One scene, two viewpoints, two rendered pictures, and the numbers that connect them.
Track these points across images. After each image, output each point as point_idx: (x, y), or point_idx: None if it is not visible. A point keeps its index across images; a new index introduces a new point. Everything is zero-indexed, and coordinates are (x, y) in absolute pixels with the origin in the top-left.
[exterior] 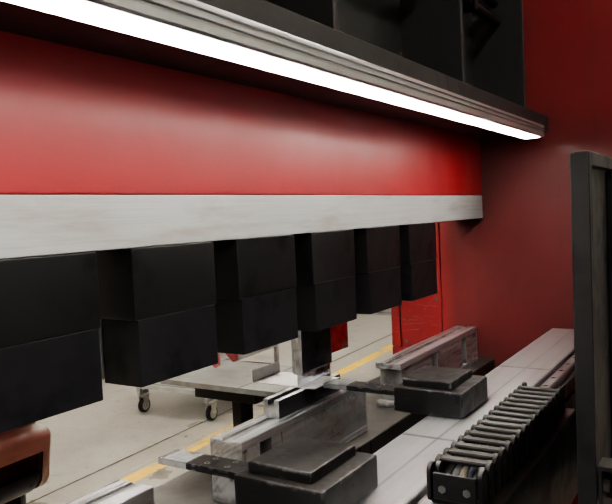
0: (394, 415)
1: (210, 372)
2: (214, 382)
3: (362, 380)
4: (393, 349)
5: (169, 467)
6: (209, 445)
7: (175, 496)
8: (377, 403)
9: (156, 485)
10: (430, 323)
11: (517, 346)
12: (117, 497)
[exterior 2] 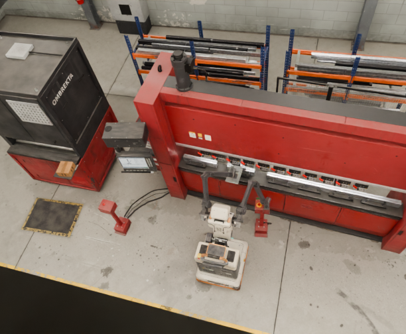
0: (221, 164)
1: (233, 179)
2: (239, 176)
3: None
4: (175, 171)
5: (98, 285)
6: (75, 280)
7: (254, 179)
8: (216, 167)
9: (114, 282)
10: (177, 162)
11: (184, 150)
12: (270, 173)
